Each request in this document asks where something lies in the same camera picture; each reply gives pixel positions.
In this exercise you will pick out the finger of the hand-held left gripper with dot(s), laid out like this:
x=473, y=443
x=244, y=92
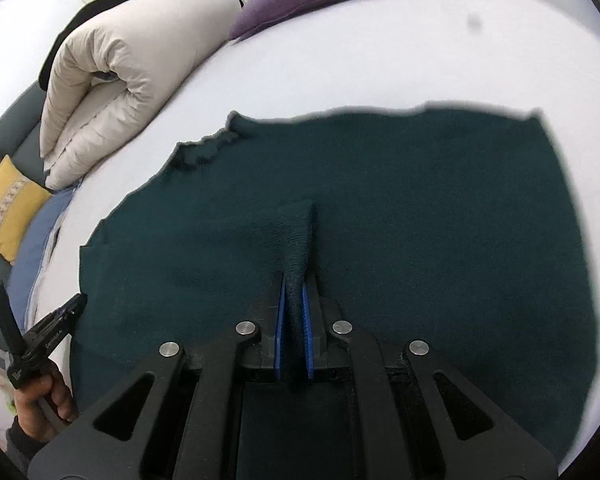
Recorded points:
x=60, y=322
x=5, y=315

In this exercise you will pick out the blue pillow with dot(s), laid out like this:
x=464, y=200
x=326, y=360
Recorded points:
x=35, y=240

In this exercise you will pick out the grey padded headboard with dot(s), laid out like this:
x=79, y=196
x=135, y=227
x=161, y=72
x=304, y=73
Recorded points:
x=15, y=130

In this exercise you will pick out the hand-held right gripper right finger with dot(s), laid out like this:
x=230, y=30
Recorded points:
x=307, y=330

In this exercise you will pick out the person's left hand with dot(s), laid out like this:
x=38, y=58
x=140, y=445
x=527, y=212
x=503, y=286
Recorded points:
x=40, y=395

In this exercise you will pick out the yellow cushion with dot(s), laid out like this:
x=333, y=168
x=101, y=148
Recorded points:
x=5, y=205

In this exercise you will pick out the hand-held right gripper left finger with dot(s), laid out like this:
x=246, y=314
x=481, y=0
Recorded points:
x=279, y=320

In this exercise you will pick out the person's left forearm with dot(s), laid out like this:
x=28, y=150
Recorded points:
x=22, y=442

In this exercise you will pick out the beige folded duvet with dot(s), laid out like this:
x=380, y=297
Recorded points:
x=130, y=60

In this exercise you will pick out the dark teal knit sweater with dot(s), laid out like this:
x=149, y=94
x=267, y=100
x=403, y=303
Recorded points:
x=430, y=200

